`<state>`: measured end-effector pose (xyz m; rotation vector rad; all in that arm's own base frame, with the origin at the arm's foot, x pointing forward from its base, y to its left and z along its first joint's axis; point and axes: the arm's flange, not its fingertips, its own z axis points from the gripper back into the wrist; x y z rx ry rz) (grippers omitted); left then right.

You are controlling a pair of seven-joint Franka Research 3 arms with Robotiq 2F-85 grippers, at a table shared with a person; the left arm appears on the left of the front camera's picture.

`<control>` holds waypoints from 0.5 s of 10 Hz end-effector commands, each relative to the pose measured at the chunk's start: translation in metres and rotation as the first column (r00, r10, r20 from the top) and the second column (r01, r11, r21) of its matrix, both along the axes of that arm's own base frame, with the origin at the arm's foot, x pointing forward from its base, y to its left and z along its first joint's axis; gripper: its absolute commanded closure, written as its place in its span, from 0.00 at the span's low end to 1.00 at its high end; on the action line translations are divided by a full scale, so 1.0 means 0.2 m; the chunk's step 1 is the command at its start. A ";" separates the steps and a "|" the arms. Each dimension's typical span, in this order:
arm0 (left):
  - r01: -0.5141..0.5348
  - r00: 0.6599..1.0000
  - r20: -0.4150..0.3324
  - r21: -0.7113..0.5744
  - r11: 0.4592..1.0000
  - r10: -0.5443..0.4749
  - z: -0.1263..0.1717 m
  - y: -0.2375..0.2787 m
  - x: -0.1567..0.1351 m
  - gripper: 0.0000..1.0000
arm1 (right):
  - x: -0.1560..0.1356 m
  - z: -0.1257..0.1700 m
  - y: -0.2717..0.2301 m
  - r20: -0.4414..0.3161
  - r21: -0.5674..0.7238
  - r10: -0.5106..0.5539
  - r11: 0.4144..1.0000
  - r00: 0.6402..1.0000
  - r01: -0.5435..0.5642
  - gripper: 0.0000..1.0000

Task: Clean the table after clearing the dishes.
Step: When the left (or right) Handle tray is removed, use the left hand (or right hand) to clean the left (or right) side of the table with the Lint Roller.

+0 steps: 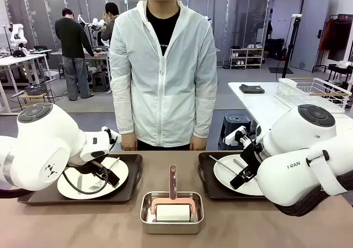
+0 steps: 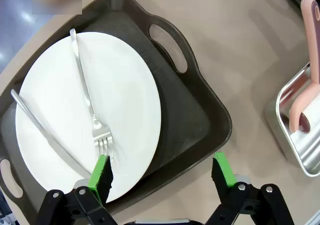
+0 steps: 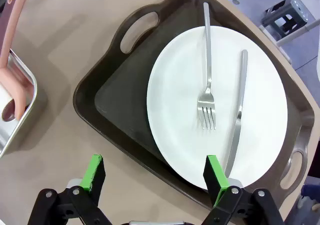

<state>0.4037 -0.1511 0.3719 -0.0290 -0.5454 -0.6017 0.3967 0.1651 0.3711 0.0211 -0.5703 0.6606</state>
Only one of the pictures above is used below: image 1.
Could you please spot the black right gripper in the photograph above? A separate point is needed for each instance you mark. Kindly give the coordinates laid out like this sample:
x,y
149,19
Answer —
x,y
251,157

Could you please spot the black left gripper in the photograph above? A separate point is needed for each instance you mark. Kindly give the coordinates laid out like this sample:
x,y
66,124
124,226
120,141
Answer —
x,y
98,155

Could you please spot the silver fork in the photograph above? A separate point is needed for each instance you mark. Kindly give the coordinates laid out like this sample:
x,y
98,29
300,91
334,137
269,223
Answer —
x,y
238,162
115,162

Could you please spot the white round plate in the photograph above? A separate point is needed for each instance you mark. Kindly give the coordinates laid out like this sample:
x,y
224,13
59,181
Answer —
x,y
223,173
121,173

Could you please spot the silver table knife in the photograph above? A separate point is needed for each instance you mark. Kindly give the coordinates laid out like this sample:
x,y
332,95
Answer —
x,y
220,164
79,187

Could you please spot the dark brown serving tray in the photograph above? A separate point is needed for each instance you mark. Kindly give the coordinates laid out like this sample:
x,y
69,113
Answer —
x,y
207,187
129,193

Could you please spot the pink lint roller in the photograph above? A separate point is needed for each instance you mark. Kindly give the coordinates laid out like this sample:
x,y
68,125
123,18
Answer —
x,y
173,182

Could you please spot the person's right forearm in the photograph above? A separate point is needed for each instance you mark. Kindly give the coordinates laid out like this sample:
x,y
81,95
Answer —
x,y
124,113

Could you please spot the person's left forearm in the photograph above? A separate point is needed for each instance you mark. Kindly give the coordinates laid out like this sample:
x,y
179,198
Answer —
x,y
204,118

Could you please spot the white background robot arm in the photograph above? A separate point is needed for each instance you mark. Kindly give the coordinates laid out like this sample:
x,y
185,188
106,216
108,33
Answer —
x,y
96,23
16,33

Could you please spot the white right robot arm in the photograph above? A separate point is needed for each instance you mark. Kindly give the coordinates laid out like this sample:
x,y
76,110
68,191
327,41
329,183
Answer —
x,y
289,171

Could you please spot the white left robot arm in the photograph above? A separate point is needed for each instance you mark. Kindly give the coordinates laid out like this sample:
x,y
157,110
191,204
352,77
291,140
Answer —
x,y
41,137

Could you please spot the person's right hand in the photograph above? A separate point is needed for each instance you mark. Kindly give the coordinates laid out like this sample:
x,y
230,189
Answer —
x,y
129,143

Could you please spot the person's left hand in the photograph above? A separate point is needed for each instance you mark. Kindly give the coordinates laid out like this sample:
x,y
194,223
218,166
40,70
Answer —
x,y
199,144

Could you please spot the dark blue plastic stool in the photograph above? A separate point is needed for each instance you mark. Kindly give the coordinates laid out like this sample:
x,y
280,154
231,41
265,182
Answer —
x,y
231,126

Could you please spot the white side table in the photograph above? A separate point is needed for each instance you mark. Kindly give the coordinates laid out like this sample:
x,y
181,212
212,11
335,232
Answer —
x,y
256,104

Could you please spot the rectangular stainless steel container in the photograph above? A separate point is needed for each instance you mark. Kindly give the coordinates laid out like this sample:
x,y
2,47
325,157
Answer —
x,y
171,228

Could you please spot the folded black cloth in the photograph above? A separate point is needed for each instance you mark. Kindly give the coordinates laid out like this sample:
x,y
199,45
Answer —
x,y
251,89

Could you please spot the person in white jacket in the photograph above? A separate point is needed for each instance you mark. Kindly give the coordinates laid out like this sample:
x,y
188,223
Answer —
x,y
162,93

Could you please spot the gray plastic stool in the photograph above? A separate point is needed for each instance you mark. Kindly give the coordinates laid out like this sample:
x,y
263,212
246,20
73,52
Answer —
x,y
100,80

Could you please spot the wooden shoe rack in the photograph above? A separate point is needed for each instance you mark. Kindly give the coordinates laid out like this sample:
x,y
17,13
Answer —
x,y
246,55

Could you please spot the gray background work table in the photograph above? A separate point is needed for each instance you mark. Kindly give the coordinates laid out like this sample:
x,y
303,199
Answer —
x,y
92,55

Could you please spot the low metal shelf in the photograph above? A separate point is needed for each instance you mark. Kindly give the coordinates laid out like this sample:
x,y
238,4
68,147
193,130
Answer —
x,y
16,95

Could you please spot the black bag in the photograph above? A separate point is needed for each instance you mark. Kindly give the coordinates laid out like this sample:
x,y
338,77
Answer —
x,y
275,49

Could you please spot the black pole stand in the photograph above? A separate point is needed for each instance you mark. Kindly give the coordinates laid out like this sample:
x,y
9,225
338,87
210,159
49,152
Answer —
x,y
291,44

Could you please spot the black utility cart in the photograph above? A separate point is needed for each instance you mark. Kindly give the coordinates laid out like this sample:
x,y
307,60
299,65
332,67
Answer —
x,y
339,71

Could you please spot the man in dark sweater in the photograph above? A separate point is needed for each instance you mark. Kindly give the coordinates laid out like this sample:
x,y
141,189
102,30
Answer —
x,y
71,38

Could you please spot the man in gray hoodie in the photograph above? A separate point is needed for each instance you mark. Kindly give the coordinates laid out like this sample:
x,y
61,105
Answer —
x,y
110,27

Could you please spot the white workbench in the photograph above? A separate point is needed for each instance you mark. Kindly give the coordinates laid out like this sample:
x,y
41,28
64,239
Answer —
x,y
16,60

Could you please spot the red hanging jacket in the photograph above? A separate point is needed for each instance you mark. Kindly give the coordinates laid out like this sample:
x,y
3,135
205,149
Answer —
x,y
326,35

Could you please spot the black hanging garment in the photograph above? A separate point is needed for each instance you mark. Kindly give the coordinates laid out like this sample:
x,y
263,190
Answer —
x,y
342,41

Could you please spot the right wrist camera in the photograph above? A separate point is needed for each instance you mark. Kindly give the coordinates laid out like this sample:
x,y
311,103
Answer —
x,y
234,137

